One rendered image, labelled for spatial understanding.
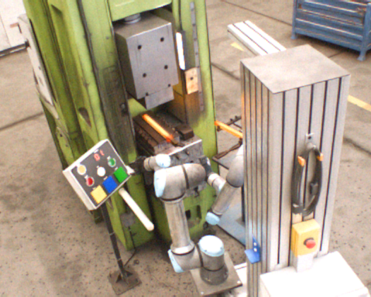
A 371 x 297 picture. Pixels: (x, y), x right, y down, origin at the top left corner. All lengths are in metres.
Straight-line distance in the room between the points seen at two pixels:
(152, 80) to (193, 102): 0.52
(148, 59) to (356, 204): 2.19
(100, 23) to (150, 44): 0.31
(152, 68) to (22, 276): 2.00
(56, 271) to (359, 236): 2.35
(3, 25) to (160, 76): 5.36
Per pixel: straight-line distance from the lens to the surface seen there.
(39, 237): 3.98
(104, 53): 2.67
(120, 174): 2.70
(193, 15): 2.90
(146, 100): 2.74
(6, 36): 7.89
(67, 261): 3.70
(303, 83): 1.35
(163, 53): 2.69
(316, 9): 6.42
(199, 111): 3.20
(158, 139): 2.97
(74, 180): 2.56
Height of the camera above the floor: 2.68
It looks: 35 degrees down
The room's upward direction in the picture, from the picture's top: 10 degrees counter-clockwise
